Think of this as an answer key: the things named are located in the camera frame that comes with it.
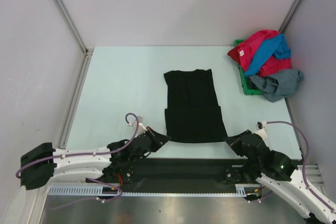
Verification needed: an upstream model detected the green plastic bin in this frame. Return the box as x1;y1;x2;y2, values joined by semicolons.
234;39;265;96

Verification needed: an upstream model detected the white slotted cable duct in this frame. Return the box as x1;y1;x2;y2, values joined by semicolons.
48;184;262;198

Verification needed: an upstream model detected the grey t shirt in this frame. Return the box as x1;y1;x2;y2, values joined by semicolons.
248;69;304;102

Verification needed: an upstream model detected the pink t shirt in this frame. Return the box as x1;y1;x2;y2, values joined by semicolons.
226;29;292;78

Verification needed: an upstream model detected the black t shirt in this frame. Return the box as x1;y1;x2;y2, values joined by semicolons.
164;69;228;144

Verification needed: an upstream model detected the aluminium corner post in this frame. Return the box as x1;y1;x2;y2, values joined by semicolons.
278;0;320;35
53;0;88;55

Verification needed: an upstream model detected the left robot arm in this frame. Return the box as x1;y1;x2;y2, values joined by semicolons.
16;127;171;190

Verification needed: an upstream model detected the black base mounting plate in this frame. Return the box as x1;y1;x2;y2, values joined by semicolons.
103;158;256;192

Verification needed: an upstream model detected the right aluminium corner post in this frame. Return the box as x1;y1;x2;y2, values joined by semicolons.
278;0;320;35

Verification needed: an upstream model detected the left aluminium corner post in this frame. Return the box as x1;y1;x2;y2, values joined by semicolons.
53;0;88;55

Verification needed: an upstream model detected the aluminium frame rail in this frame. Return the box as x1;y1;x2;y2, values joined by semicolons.
305;165;324;187

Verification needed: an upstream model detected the blue t shirt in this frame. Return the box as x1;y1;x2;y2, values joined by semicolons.
244;34;291;77

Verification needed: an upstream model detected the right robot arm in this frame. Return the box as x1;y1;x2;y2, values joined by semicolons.
225;129;335;223

